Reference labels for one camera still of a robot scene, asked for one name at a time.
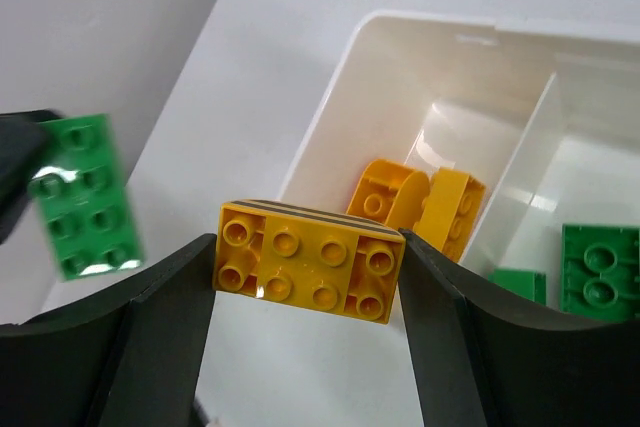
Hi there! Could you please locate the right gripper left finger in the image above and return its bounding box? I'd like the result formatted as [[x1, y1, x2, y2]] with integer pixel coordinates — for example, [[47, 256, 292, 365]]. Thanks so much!
[[1, 233, 216, 426]]

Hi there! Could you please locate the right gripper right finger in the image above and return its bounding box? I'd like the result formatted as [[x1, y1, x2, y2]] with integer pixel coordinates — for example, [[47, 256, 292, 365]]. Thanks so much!
[[398, 231, 639, 426]]

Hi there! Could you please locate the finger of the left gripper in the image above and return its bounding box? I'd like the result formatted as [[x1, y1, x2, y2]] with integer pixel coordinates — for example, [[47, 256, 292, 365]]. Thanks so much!
[[1, 109, 62, 243]]

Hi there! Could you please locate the green lego plate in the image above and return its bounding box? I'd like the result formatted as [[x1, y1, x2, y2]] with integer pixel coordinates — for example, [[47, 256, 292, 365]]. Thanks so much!
[[28, 114, 144, 280]]

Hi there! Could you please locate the green lego brick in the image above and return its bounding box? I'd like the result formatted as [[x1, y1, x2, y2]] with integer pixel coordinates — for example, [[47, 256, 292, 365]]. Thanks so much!
[[488, 268, 547, 305], [559, 224, 639, 322]]

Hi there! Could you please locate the yellow curved lego brick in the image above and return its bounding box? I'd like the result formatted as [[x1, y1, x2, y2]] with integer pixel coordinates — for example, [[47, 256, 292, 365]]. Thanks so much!
[[346, 159, 431, 230]]

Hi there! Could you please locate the yellow striped lego brick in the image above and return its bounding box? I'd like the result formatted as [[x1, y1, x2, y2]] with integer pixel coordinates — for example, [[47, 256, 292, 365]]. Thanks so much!
[[212, 199, 406, 324]]

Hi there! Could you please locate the white three-compartment container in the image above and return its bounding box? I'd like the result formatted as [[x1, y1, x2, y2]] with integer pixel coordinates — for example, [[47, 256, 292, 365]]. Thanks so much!
[[280, 12, 639, 314]]

